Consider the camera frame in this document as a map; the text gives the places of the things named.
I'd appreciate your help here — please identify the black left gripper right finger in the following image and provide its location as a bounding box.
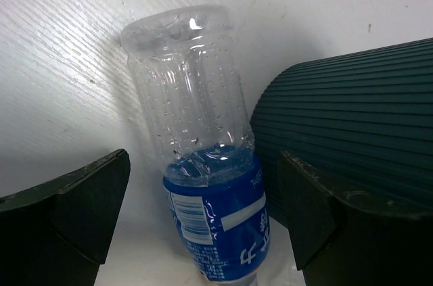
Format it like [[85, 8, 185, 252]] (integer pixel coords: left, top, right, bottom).
[[277, 151, 432, 285]]

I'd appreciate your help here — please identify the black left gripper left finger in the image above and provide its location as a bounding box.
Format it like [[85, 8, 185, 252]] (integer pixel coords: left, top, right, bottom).
[[1, 149, 131, 285]]

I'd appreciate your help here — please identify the blue label bottle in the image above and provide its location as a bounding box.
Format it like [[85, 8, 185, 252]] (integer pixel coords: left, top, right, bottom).
[[120, 5, 270, 285]]

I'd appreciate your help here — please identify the dark teal plastic bin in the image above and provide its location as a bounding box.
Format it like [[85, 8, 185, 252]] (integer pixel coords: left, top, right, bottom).
[[251, 39, 432, 224]]

